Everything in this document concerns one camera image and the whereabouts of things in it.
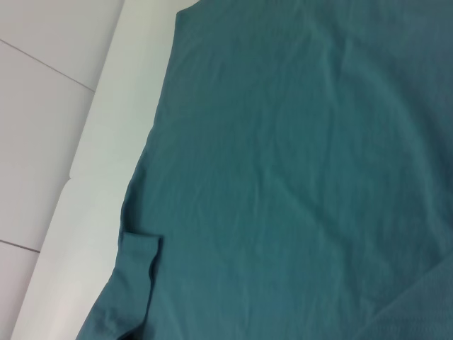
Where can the teal blue shirt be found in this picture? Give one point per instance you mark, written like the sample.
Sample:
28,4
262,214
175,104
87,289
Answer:
283,177

